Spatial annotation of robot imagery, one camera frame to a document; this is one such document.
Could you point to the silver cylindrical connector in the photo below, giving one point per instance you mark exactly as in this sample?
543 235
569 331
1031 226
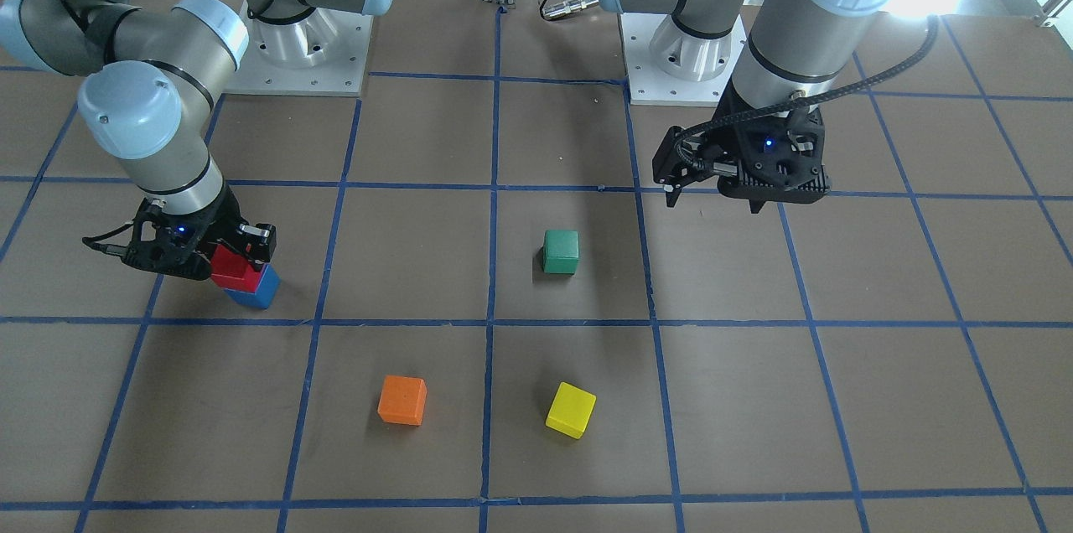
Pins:
558 11

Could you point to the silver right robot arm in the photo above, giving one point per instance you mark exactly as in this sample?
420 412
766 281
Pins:
150 83

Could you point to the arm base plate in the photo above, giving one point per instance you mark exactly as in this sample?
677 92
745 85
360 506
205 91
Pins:
323 55
683 64

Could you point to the yellow wooden block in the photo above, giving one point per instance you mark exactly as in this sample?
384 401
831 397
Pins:
571 410

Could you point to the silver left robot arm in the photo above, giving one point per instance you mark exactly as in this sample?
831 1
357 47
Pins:
794 52

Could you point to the green wooden block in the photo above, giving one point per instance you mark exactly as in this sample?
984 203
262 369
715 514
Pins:
560 252

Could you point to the blue wooden block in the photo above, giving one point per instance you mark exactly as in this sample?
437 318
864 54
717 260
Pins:
262 295

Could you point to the orange wooden block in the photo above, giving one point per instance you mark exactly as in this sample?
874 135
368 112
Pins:
402 400

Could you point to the red wooden block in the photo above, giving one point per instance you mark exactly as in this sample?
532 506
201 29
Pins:
232 271

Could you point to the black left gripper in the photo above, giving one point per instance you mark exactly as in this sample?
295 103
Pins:
728 133

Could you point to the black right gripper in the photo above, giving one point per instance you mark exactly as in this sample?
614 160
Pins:
225 216

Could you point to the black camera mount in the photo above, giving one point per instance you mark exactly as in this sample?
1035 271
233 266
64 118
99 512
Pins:
169 244
780 159

